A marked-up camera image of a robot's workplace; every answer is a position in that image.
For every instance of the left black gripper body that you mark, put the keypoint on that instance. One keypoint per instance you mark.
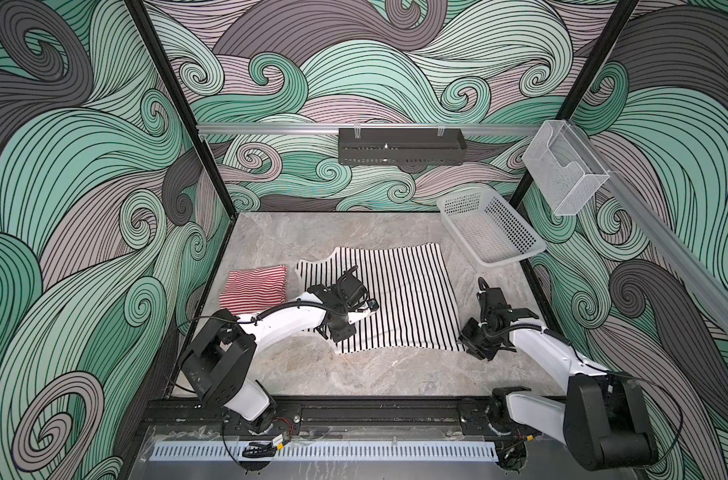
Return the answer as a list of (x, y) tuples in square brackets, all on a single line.
[(343, 330)]

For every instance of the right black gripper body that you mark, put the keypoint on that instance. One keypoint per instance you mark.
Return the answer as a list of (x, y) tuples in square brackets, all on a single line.
[(479, 339)]

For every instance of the black white striped tank top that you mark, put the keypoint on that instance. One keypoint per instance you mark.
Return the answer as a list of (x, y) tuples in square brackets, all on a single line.
[(417, 304)]

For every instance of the red white striped tank top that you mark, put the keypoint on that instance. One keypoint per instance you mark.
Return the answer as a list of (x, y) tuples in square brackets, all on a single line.
[(254, 290)]

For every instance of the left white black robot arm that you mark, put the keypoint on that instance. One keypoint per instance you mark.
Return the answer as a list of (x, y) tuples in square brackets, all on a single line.
[(217, 361)]

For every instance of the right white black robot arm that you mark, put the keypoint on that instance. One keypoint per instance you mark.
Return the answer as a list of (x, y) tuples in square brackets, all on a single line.
[(600, 417)]

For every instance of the white plastic laundry basket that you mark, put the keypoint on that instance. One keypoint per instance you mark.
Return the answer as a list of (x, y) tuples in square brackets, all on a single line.
[(488, 230)]

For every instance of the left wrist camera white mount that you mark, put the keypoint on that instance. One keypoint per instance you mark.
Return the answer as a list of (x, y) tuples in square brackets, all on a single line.
[(370, 305)]

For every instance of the clear plastic wall bin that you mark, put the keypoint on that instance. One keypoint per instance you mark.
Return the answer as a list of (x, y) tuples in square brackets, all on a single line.
[(565, 166)]

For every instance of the black wall mounted tray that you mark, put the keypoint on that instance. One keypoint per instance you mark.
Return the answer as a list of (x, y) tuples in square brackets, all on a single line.
[(408, 147)]

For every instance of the white slotted cable duct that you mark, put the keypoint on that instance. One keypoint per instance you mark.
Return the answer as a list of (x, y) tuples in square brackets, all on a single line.
[(331, 451)]

